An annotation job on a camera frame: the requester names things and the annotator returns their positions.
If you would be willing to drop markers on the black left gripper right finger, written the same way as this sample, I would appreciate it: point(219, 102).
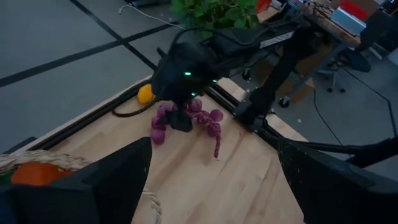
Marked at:
point(335, 199)

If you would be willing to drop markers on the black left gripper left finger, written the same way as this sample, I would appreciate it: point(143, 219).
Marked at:
point(93, 199)

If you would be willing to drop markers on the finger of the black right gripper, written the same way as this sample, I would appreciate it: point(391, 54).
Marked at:
point(187, 118)
point(175, 119)

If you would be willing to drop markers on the purple toy grapes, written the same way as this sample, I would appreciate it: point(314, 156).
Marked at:
point(214, 128)

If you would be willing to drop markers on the orange toy orange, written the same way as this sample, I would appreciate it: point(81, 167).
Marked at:
point(37, 174)

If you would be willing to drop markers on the woven straw basket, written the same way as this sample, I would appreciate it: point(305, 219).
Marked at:
point(46, 157)

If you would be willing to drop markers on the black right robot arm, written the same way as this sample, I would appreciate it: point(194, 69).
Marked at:
point(273, 46)

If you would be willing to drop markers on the yellow toy lemon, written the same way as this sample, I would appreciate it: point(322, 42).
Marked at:
point(145, 94)

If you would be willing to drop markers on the green artificial plant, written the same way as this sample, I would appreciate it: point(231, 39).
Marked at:
point(217, 12)

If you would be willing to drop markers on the black office chair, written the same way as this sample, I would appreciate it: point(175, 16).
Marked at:
point(357, 60)

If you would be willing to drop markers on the wooden desk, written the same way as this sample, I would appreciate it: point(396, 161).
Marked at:
point(339, 35)

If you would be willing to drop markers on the grey box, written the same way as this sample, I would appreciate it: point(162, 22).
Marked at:
point(348, 20)

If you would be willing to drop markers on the red box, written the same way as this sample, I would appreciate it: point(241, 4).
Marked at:
point(354, 7)

